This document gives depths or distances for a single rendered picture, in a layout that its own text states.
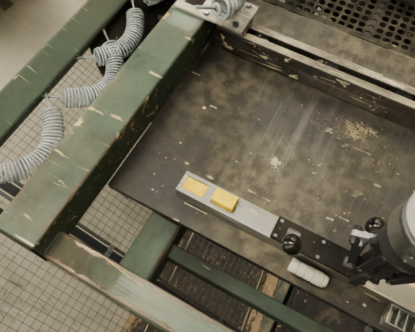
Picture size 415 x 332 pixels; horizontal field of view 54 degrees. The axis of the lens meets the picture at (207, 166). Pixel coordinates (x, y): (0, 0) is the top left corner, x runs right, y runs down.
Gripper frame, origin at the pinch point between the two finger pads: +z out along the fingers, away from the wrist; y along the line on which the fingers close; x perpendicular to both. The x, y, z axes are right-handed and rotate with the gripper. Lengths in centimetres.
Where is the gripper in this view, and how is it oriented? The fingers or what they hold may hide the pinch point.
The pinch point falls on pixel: (361, 273)
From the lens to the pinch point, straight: 74.2
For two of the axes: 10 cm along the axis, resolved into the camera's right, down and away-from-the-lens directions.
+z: -0.2, 4.5, 8.9
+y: 8.8, 4.3, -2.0
